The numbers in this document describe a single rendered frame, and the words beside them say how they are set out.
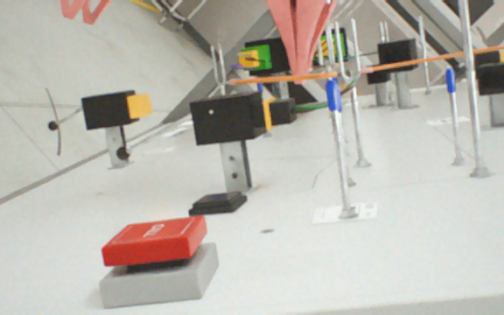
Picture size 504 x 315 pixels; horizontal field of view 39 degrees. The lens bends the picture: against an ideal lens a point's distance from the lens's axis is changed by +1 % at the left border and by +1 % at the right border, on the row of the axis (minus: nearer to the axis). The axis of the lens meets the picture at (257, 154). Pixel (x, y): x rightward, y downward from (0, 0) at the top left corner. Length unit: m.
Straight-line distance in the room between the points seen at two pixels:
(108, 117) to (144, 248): 0.58
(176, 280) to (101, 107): 0.59
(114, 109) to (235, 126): 0.35
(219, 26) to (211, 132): 7.90
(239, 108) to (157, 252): 0.26
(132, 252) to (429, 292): 0.16
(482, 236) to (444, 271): 0.06
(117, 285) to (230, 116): 0.27
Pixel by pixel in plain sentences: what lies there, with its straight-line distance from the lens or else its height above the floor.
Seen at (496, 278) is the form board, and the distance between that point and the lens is 0.38.
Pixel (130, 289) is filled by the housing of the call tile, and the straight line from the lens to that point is 0.40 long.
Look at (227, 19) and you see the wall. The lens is 8.51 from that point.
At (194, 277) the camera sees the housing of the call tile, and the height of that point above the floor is 1.12.
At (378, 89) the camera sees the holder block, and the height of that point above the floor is 1.24.
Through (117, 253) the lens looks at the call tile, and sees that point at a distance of 0.40.
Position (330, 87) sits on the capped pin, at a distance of 0.50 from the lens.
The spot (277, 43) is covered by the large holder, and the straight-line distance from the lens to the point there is 1.30.
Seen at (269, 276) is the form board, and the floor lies 1.14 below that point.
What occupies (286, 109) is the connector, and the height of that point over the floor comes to 1.19.
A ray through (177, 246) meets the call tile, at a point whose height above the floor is 1.13.
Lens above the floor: 1.27
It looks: 12 degrees down
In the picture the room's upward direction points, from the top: 45 degrees clockwise
